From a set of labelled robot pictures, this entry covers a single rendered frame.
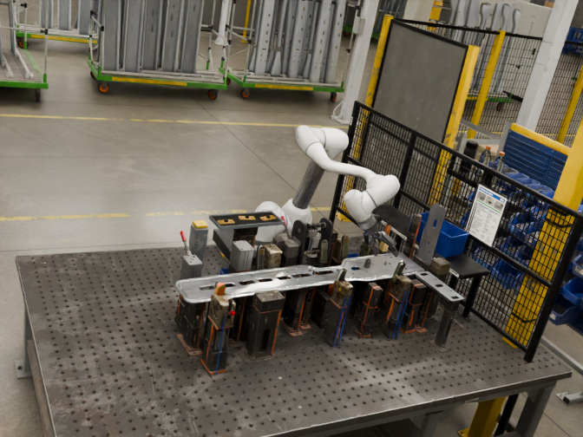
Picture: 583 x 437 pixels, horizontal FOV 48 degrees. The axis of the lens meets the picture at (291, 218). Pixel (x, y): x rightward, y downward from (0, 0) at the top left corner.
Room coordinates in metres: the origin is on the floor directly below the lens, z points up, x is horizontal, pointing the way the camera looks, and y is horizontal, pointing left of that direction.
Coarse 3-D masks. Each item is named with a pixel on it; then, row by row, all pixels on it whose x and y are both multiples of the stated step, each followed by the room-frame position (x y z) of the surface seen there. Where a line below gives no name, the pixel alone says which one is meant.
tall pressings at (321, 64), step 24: (264, 0) 10.78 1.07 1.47; (288, 0) 11.30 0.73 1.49; (336, 0) 11.26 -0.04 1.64; (264, 24) 10.71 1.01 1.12; (288, 24) 11.25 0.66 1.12; (312, 24) 11.27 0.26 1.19; (336, 24) 11.19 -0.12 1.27; (264, 48) 10.71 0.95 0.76; (288, 48) 11.23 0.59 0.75; (312, 48) 11.03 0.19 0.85; (264, 72) 10.73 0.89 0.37; (288, 72) 11.04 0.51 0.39; (312, 72) 10.97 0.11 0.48
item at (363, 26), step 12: (372, 0) 10.01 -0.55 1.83; (372, 12) 10.03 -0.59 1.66; (360, 24) 9.95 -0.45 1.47; (372, 24) 10.05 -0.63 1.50; (360, 36) 10.02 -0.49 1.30; (360, 48) 9.99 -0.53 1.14; (360, 60) 10.01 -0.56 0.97; (360, 72) 10.04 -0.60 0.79; (348, 84) 10.07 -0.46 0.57; (360, 84) 10.06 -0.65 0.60; (348, 96) 10.01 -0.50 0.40; (336, 108) 10.03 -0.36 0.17; (348, 108) 10.00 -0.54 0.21; (336, 120) 10.00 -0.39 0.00; (348, 120) 10.02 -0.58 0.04
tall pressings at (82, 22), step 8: (40, 0) 11.15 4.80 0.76; (64, 0) 11.42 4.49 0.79; (80, 0) 11.26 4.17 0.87; (88, 0) 11.39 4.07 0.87; (96, 0) 11.90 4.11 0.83; (40, 8) 11.15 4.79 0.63; (64, 8) 11.40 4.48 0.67; (80, 8) 11.26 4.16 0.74; (88, 8) 11.38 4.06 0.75; (96, 8) 11.89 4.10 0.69; (40, 16) 11.14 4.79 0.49; (64, 16) 11.40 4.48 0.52; (80, 16) 11.30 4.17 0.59; (88, 16) 11.36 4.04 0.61; (96, 16) 11.88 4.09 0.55; (40, 24) 11.13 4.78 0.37; (48, 24) 11.27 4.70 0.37; (64, 24) 11.40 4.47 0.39; (80, 24) 11.31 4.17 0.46; (88, 24) 11.33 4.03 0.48; (96, 24) 11.59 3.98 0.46; (80, 32) 11.30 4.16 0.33; (88, 32) 11.31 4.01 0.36; (96, 32) 11.62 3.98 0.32
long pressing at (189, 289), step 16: (368, 256) 3.24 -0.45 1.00; (384, 256) 3.28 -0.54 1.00; (400, 256) 3.32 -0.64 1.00; (240, 272) 2.78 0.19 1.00; (256, 272) 2.82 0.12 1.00; (272, 272) 2.85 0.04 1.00; (288, 272) 2.88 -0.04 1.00; (304, 272) 2.91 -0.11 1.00; (336, 272) 2.98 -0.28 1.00; (352, 272) 3.01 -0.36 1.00; (368, 272) 3.05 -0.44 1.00; (384, 272) 3.08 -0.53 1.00; (176, 288) 2.55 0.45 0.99; (192, 288) 2.56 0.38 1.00; (240, 288) 2.64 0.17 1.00; (256, 288) 2.67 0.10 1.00; (272, 288) 2.70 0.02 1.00; (288, 288) 2.73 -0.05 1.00
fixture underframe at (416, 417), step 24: (24, 312) 2.99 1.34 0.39; (24, 336) 2.98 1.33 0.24; (24, 360) 2.97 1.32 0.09; (552, 384) 2.97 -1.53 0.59; (432, 408) 2.55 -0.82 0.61; (528, 408) 2.98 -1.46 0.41; (48, 432) 2.33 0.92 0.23; (336, 432) 2.28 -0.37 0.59; (384, 432) 2.78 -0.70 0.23; (432, 432) 2.57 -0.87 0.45; (528, 432) 2.95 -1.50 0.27
